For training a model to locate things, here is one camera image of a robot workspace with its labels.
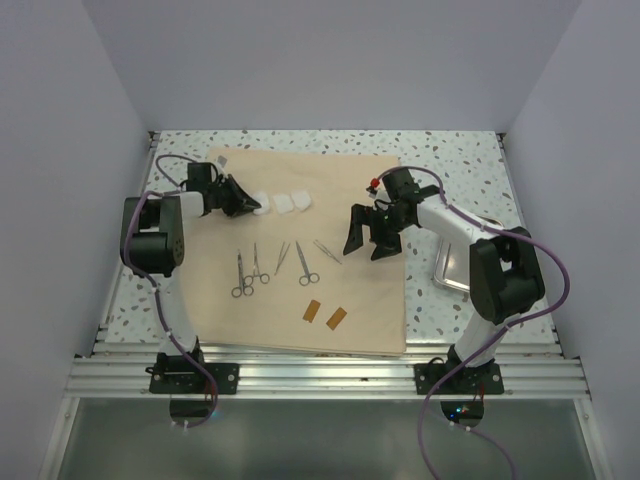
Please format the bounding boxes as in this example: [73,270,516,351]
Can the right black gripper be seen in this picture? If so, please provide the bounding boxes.
[344,203,413,261]

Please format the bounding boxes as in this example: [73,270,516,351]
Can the white gauze pad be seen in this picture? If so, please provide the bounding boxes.
[253,191,271,216]
[272,194,295,215]
[291,190,312,212]

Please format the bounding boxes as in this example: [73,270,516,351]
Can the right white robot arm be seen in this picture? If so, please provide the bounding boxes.
[343,167,545,393]

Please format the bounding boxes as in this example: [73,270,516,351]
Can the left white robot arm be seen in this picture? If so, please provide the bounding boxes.
[119,156,261,393]

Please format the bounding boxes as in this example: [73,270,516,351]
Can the steel tweezers right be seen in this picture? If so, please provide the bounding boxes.
[313,240,342,265]

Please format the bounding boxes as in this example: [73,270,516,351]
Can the steel tweezers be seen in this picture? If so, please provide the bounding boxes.
[313,240,342,265]
[274,242,290,275]

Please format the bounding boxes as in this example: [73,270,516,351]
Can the steel tweezers middle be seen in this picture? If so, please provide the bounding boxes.
[274,242,290,275]

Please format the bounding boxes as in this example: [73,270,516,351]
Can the steel scissors centre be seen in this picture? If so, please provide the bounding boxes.
[295,241,320,287]

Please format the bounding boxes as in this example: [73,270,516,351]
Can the steel scissors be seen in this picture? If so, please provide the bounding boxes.
[231,251,254,298]
[295,241,320,287]

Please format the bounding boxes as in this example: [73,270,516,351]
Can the stainless steel tray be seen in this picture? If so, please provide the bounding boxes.
[429,211,504,293]

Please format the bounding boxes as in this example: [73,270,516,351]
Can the beige cloth drape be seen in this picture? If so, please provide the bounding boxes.
[179,148,406,356]

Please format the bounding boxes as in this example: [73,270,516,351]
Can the brown plaster right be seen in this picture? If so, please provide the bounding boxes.
[326,307,347,331]

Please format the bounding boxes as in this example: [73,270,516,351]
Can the brown plaster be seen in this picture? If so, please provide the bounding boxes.
[326,307,347,331]
[302,300,321,323]

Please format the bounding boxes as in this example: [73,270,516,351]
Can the steel scissors far left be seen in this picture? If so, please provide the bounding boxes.
[231,251,254,298]

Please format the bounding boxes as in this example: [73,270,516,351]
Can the brown plaster left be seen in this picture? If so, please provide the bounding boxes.
[302,300,321,323]

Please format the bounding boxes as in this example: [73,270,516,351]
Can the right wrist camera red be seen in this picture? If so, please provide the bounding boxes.
[366,178,389,201]

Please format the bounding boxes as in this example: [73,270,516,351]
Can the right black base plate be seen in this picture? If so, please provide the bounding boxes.
[413,357,505,396]

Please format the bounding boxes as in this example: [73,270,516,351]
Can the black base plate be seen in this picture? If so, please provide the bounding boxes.
[145,357,240,395]
[413,357,505,396]

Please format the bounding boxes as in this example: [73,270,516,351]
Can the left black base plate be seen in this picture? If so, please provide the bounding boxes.
[145,357,240,395]

